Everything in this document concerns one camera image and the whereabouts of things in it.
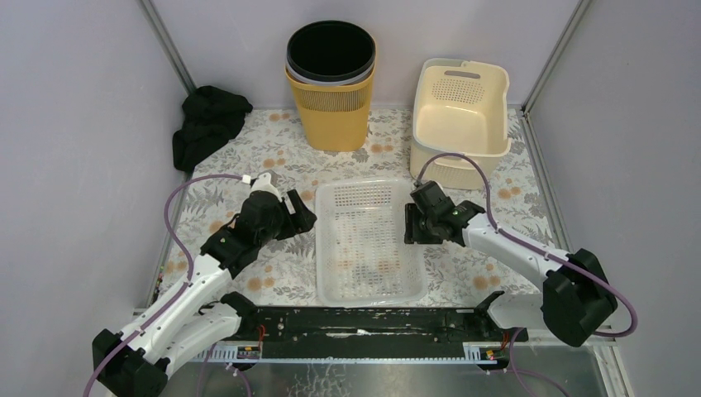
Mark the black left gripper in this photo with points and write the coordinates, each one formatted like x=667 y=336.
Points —
x=298 y=213

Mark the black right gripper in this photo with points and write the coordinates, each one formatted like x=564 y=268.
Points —
x=412 y=232

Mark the white perforated plastic basket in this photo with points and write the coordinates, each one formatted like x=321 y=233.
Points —
x=361 y=257

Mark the cream large plastic basket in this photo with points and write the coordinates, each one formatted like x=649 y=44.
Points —
x=459 y=122

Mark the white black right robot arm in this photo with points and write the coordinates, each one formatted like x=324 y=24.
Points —
x=572 y=301

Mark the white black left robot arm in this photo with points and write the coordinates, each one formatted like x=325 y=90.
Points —
x=140 y=358

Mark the yellow perforated waste bin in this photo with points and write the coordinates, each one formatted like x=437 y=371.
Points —
x=334 y=118

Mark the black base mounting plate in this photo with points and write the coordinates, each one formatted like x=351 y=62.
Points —
x=306 y=333

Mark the black crumpled cloth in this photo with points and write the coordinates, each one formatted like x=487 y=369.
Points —
x=212 y=118

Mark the grey inner bin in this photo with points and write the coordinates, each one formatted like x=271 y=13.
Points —
x=355 y=80

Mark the black inner bin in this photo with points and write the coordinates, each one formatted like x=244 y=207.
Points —
x=330 y=50

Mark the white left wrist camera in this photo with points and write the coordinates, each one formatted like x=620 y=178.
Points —
x=265 y=182

